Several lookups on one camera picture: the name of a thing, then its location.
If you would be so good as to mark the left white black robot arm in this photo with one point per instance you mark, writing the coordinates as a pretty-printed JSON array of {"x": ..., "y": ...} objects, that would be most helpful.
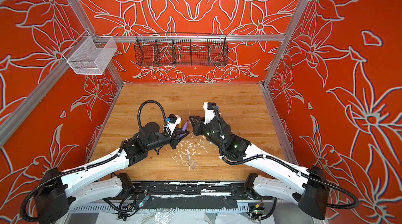
[{"x": 58, "y": 192}]

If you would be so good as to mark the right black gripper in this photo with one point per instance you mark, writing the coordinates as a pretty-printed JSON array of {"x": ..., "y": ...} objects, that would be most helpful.
[{"x": 201, "y": 125}]

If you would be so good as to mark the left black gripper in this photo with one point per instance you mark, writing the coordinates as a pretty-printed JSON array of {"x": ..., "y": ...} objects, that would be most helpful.
[{"x": 174, "y": 141}]

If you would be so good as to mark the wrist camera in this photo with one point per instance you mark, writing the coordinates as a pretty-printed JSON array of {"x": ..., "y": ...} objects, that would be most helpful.
[
  {"x": 209, "y": 112},
  {"x": 170, "y": 124}
]

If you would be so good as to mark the white mesh basket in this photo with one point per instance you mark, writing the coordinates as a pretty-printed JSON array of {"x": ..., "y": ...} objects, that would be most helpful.
[{"x": 90, "y": 55}]

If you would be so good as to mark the purple marker pen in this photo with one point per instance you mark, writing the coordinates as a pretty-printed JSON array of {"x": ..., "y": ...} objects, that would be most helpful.
[{"x": 185, "y": 126}]

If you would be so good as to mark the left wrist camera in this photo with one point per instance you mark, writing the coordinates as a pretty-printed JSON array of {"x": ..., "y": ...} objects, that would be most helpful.
[{"x": 170, "y": 124}]

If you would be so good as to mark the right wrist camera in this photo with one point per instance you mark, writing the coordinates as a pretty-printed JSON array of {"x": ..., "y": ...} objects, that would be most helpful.
[{"x": 209, "y": 112}]

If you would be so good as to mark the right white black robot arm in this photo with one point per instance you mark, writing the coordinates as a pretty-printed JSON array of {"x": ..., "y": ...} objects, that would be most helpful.
[{"x": 307, "y": 188}]

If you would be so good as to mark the black wire basket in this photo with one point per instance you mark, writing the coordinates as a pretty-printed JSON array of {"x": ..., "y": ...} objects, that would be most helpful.
[{"x": 181, "y": 50}]

